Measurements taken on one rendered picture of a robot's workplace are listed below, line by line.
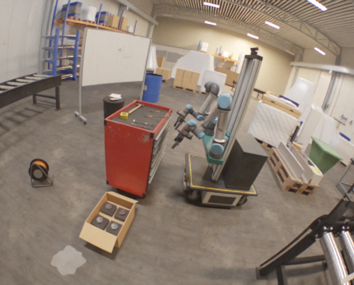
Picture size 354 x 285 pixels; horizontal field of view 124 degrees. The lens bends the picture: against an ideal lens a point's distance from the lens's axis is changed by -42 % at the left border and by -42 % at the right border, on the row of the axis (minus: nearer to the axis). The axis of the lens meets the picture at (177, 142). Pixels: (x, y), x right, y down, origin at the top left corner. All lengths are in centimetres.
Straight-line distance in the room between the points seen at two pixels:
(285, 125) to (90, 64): 469
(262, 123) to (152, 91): 337
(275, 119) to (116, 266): 426
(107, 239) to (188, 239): 82
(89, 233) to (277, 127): 432
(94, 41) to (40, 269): 358
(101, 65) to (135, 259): 343
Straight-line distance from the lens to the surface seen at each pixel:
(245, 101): 162
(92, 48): 357
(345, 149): 845
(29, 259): 186
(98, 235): 149
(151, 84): 517
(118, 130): 144
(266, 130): 450
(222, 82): 864
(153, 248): 167
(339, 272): 130
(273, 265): 179
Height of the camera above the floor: 154
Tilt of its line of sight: 29 degrees down
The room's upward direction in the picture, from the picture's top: 14 degrees clockwise
